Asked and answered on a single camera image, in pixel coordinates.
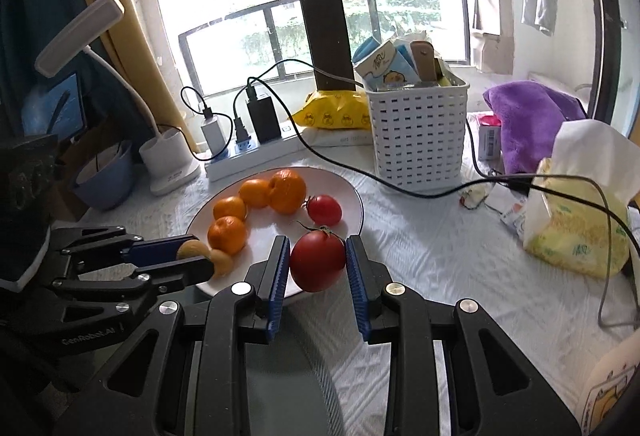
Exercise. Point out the grey round mat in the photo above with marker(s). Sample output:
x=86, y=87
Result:
x=280, y=391

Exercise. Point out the balcony cardboard box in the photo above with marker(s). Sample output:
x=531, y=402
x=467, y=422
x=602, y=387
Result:
x=492, y=53

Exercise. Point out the white desk lamp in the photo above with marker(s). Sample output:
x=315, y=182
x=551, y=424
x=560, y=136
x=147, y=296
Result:
x=80, y=36

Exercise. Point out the black charger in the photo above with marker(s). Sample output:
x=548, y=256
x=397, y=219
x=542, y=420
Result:
x=262, y=116

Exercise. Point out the small white wrapper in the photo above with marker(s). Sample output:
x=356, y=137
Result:
x=475, y=197

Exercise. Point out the teal curtain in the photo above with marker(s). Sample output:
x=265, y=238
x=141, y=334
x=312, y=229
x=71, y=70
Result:
x=30, y=16

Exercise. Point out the white cartoon mug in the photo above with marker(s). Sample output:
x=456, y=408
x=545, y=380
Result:
x=607, y=396

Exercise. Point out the white plastic basket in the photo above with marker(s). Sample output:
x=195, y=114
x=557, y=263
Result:
x=420, y=136

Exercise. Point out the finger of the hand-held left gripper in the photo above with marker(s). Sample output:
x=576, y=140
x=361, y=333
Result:
x=175, y=273
x=150, y=251

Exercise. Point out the yellow curtain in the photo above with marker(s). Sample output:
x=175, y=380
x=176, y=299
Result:
x=125, y=16

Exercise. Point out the purple cloth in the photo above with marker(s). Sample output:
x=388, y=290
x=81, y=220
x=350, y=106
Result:
x=535, y=121

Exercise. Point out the pile of paper packets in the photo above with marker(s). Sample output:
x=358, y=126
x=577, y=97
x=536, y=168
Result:
x=510, y=213

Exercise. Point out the tablet screen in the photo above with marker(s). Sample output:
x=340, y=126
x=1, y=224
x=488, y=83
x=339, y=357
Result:
x=55, y=108

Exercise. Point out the white charger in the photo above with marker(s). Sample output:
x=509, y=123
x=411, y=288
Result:
x=214, y=136

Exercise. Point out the yellow wipes packet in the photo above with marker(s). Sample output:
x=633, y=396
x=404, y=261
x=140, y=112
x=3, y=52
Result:
x=332, y=113

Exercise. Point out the white round plate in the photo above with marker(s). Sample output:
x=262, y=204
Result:
x=330, y=188

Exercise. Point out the blue packet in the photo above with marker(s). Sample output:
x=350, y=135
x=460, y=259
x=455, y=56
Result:
x=367, y=48

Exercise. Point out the dark window frame post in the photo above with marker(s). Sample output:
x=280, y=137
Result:
x=320, y=1

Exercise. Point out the white power strip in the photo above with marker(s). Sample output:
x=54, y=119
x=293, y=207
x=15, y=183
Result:
x=245, y=158

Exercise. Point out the blue bowl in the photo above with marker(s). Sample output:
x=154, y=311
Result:
x=102, y=186

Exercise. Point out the white textured tablecloth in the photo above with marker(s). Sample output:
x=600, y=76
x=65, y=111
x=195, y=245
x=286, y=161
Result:
x=450, y=266

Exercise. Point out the dark sliding door frame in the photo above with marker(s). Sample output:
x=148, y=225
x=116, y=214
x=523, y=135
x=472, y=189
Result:
x=600, y=16

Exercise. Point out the cartoon print packet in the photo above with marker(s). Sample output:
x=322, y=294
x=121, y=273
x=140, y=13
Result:
x=387, y=68

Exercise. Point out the small orange mandarin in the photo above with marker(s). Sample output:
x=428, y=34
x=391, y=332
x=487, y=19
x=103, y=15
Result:
x=230, y=208

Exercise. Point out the yellow tissue pack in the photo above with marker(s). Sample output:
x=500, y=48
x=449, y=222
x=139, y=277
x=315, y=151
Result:
x=575, y=226

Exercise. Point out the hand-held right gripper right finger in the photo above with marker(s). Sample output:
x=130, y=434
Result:
x=356, y=286

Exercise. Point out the small pale yellow fruit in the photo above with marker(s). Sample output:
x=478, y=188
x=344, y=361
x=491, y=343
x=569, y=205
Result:
x=222, y=263

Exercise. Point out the small pink white box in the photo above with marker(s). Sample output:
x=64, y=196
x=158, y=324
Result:
x=487, y=136

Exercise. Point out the red tomato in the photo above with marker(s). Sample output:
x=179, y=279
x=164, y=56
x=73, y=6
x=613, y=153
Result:
x=317, y=263
x=325, y=209

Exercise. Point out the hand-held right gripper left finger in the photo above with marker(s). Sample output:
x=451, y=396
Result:
x=277, y=286

